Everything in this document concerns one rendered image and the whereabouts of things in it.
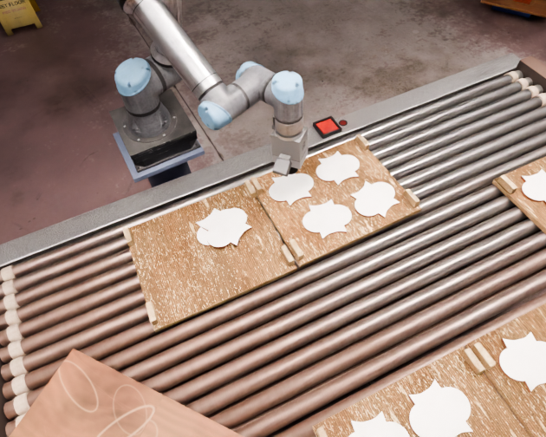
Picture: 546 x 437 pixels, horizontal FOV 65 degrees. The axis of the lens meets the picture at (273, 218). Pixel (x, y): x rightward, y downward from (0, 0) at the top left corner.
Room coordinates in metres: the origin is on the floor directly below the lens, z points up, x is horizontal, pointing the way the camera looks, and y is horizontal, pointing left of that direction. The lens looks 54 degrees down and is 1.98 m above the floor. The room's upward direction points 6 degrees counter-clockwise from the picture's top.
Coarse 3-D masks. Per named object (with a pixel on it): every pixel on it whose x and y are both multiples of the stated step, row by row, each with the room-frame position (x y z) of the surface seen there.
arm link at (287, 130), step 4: (276, 124) 0.85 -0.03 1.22; (280, 124) 0.84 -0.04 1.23; (284, 124) 0.87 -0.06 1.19; (292, 124) 0.83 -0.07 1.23; (296, 124) 0.83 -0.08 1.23; (300, 124) 0.84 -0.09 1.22; (276, 128) 0.85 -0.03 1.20; (280, 128) 0.84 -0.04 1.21; (284, 128) 0.83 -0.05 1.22; (288, 128) 0.83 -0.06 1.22; (292, 128) 0.83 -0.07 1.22; (296, 128) 0.83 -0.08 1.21; (300, 128) 0.84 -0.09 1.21; (280, 132) 0.84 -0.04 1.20; (284, 132) 0.83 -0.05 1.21; (288, 132) 0.83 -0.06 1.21; (292, 132) 0.83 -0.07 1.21; (296, 132) 0.83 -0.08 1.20
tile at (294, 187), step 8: (288, 176) 0.91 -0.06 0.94; (296, 176) 0.90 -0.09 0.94; (304, 176) 0.90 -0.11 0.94; (280, 184) 0.88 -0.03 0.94; (288, 184) 0.88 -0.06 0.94; (296, 184) 0.87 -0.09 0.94; (304, 184) 0.87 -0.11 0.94; (312, 184) 0.87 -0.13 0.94; (272, 192) 0.85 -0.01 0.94; (280, 192) 0.84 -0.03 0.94; (288, 192) 0.84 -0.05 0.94; (296, 192) 0.84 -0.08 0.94; (304, 192) 0.83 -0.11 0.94; (280, 200) 0.81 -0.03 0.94; (288, 200) 0.81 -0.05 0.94; (296, 200) 0.81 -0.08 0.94
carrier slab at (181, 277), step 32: (224, 192) 0.87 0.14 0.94; (160, 224) 0.78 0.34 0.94; (192, 224) 0.76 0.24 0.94; (256, 224) 0.74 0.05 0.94; (160, 256) 0.66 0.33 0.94; (192, 256) 0.65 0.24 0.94; (224, 256) 0.64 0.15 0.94; (256, 256) 0.63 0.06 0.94; (160, 288) 0.56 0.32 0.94; (192, 288) 0.55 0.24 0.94; (224, 288) 0.54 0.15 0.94; (256, 288) 0.54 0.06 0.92; (160, 320) 0.47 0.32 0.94
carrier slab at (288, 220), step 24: (312, 168) 0.94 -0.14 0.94; (360, 168) 0.92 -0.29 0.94; (384, 168) 0.91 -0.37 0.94; (264, 192) 0.86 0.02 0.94; (312, 192) 0.84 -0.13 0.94; (336, 192) 0.83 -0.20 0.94; (288, 216) 0.76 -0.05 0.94; (360, 216) 0.73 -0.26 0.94; (408, 216) 0.72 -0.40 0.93; (288, 240) 0.67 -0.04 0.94; (312, 240) 0.66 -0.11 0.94; (336, 240) 0.66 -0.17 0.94
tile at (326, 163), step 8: (336, 152) 0.99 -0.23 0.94; (320, 160) 0.96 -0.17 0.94; (328, 160) 0.96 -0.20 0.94; (336, 160) 0.95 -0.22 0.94; (344, 160) 0.95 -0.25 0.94; (352, 160) 0.95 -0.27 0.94; (320, 168) 0.93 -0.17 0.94; (328, 168) 0.92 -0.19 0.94; (336, 168) 0.92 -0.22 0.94; (344, 168) 0.92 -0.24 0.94; (352, 168) 0.91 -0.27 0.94; (320, 176) 0.89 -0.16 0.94; (328, 176) 0.89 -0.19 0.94; (336, 176) 0.89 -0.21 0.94; (344, 176) 0.88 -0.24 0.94; (352, 176) 0.88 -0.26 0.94; (336, 184) 0.86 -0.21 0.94
